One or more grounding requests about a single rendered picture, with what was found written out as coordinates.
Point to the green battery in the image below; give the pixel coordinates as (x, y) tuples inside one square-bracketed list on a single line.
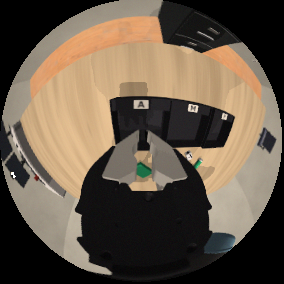
[(198, 163)]

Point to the green rectangular block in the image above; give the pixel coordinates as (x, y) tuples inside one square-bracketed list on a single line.
[(142, 170)]

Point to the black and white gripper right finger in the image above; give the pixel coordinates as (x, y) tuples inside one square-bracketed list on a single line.
[(170, 166)]

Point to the black rack of bins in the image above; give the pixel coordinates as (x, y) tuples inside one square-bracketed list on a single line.
[(190, 123)]

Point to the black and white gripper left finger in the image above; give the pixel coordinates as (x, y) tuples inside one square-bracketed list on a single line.
[(117, 165)]

